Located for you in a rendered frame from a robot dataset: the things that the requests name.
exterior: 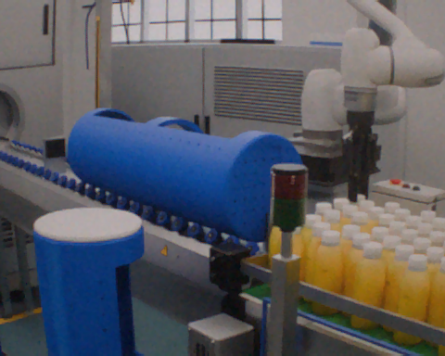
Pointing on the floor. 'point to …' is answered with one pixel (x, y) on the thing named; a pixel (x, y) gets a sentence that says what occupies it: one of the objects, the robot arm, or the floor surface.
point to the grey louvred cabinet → (229, 89)
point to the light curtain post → (103, 54)
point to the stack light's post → (284, 305)
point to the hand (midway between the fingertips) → (358, 187)
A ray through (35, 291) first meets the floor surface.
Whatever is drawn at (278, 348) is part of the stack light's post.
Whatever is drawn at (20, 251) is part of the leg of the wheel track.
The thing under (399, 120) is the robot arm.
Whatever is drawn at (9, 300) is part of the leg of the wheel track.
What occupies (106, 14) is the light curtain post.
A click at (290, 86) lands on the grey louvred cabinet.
